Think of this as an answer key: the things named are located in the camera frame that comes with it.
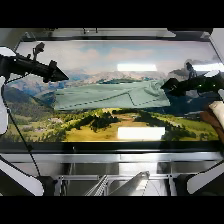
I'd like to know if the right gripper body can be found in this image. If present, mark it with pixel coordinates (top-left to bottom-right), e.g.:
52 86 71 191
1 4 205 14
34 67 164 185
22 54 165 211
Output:
169 79 188 98

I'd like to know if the brown garment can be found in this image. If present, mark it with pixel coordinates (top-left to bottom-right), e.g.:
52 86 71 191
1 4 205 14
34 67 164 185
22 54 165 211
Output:
199 109 224 145

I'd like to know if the black cable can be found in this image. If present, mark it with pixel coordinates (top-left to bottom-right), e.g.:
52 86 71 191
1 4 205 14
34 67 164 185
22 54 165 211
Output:
0 75 42 178

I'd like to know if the pale green shirt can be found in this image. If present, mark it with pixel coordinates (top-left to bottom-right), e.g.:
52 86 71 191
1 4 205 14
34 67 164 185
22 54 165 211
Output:
53 79 171 112

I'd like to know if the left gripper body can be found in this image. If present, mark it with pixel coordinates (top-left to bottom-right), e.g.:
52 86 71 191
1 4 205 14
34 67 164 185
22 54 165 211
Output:
41 59 62 84

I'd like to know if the cream garment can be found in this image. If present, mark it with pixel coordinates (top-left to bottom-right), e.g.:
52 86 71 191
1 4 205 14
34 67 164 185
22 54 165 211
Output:
208 100 224 132

